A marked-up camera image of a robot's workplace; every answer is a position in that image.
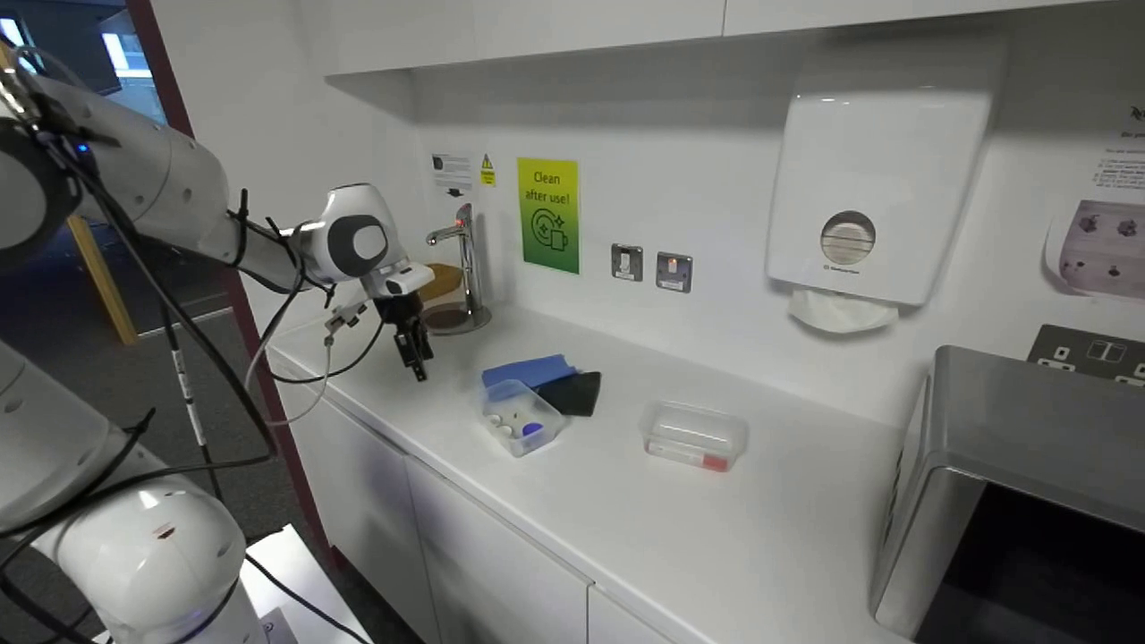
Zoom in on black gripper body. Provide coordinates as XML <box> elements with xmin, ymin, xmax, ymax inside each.
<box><xmin>372</xmin><ymin>289</ymin><xmax>433</xmax><ymax>352</ymax></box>

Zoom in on blue paper towel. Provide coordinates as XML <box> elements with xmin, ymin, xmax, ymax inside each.
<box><xmin>481</xmin><ymin>352</ymin><xmax>581</xmax><ymax>398</ymax></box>

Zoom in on clear plastic bowl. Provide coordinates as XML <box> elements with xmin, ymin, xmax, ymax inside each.
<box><xmin>481</xmin><ymin>377</ymin><xmax>572</xmax><ymax>462</ymax></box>

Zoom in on white paper towel dispenser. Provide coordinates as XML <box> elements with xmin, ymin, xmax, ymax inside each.
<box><xmin>765</xmin><ymin>91</ymin><xmax>995</xmax><ymax>340</ymax></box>

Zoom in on chrome water tap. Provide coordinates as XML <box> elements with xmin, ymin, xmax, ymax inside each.
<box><xmin>426</xmin><ymin>201</ymin><xmax>495</xmax><ymax>332</ymax></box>

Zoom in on white information sheet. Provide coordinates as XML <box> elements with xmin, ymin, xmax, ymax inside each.
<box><xmin>431</xmin><ymin>150</ymin><xmax>475</xmax><ymax>197</ymax></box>

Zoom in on dark green scouring pad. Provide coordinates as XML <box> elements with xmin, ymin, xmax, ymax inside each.
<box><xmin>532</xmin><ymin>370</ymin><xmax>604</xmax><ymax>424</ymax></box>

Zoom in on green clean after use sign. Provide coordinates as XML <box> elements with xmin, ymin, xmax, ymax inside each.
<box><xmin>515</xmin><ymin>153</ymin><xmax>583</xmax><ymax>281</ymax></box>

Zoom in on white base cabinet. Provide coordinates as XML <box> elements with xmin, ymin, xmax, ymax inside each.
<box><xmin>265</xmin><ymin>352</ymin><xmax>746</xmax><ymax>644</ymax></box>

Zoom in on clear container with red piece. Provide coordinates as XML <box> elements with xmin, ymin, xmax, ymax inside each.
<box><xmin>641</xmin><ymin>402</ymin><xmax>752</xmax><ymax>475</ymax></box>

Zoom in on silver metal appliance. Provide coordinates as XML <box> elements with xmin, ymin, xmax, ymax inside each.
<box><xmin>867</xmin><ymin>345</ymin><xmax>1145</xmax><ymax>644</ymax></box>

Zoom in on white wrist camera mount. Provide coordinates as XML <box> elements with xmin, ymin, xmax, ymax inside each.
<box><xmin>372</xmin><ymin>260</ymin><xmax>439</xmax><ymax>306</ymax></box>

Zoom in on silver wall switch plate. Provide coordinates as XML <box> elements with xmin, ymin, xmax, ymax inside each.
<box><xmin>650</xmin><ymin>247</ymin><xmax>698</xmax><ymax>296</ymax></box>
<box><xmin>610</xmin><ymin>241</ymin><xmax>647</xmax><ymax>288</ymax></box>

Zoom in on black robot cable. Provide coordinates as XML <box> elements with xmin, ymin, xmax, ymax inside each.
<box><xmin>0</xmin><ymin>111</ymin><xmax>400</xmax><ymax>644</ymax></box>

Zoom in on yellow post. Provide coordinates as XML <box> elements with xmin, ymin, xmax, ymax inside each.
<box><xmin>63</xmin><ymin>213</ymin><xmax>148</xmax><ymax>352</ymax></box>

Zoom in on white upper wall cabinet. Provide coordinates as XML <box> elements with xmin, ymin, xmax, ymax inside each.
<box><xmin>292</xmin><ymin>0</ymin><xmax>1087</xmax><ymax>80</ymax></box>

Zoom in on dark red door frame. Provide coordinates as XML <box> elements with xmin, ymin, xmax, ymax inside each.
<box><xmin>124</xmin><ymin>0</ymin><xmax>341</xmax><ymax>571</ymax></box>

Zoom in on black double wall socket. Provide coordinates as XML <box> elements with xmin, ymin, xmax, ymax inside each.
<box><xmin>1028</xmin><ymin>321</ymin><xmax>1145</xmax><ymax>395</ymax></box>

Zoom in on white instruction wall poster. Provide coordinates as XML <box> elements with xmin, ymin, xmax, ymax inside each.
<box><xmin>1041</xmin><ymin>105</ymin><xmax>1145</xmax><ymax>306</ymax></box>

